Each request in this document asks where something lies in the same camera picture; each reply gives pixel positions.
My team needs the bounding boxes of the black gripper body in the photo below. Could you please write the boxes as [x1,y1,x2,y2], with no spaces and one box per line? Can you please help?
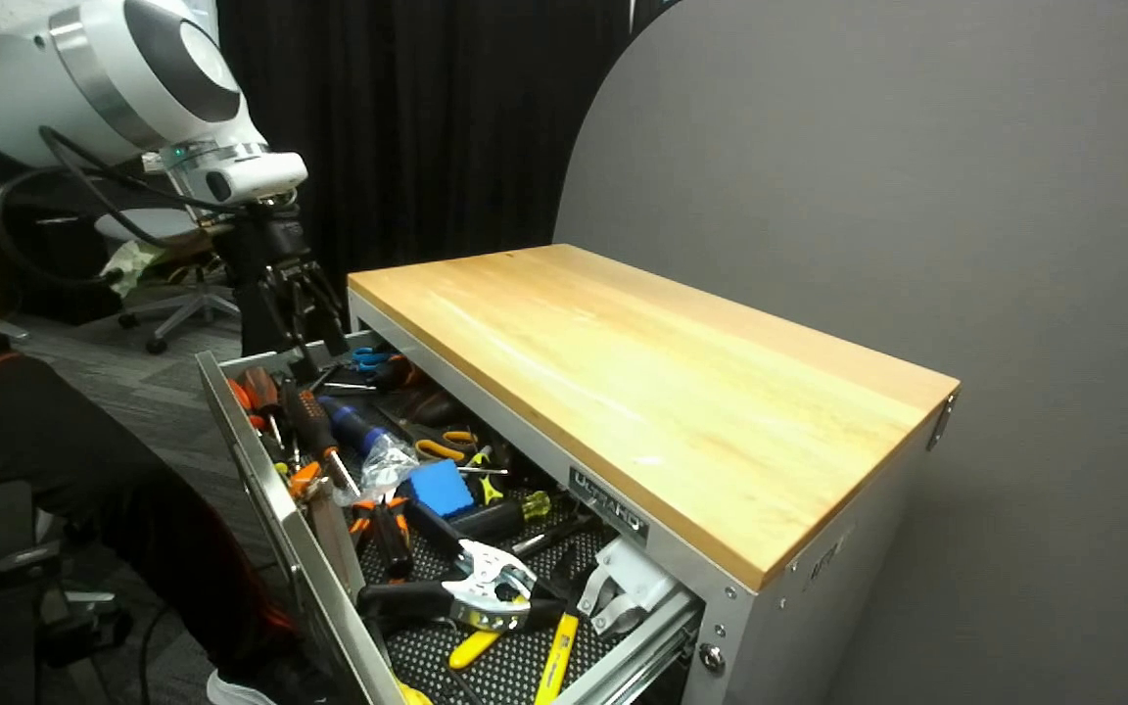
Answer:
[220,204,317,288]

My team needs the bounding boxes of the grey tool cabinet drawer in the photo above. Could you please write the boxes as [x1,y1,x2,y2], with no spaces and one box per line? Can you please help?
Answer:
[193,327,705,705]

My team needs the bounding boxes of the blue plastic box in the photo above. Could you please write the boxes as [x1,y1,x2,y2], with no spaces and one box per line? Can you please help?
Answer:
[404,459,476,519]

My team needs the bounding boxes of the black curtain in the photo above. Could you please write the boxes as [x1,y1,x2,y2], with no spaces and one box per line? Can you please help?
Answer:
[212,0,675,285]

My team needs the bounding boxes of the person leg in black trousers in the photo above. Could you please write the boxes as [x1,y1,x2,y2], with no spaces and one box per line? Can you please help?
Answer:
[0,347,292,705]

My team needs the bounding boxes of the silver adjustable wrench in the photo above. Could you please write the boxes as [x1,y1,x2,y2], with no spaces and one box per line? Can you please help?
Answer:
[438,533,541,633]

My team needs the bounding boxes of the grey cabinet with wooden top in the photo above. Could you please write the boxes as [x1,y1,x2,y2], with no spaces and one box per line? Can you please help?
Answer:
[343,240,964,705]

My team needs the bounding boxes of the black white sneaker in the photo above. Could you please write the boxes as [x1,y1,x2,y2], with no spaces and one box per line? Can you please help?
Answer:
[202,665,278,705]

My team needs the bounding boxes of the grey backdrop panel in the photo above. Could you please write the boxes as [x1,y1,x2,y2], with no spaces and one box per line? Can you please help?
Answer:
[549,0,1128,705]

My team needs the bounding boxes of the orange handled screwdriver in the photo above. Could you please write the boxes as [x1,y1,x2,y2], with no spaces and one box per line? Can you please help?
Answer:
[222,369,282,443]

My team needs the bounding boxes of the blue handled tool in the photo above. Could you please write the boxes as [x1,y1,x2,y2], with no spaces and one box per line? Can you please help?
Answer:
[319,396,399,454]

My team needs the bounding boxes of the orange handled pliers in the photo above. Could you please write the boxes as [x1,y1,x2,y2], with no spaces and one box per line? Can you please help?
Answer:
[348,494,413,549]

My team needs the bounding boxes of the short yellow handled tool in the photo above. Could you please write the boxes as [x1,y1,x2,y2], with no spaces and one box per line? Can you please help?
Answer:
[441,621,506,678]

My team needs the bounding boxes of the silver metal bracket tool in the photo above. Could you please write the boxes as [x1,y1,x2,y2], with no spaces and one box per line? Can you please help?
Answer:
[574,536,675,639]

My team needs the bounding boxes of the long yellow handled tool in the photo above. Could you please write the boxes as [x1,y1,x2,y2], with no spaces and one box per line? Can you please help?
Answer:
[534,608,582,705]

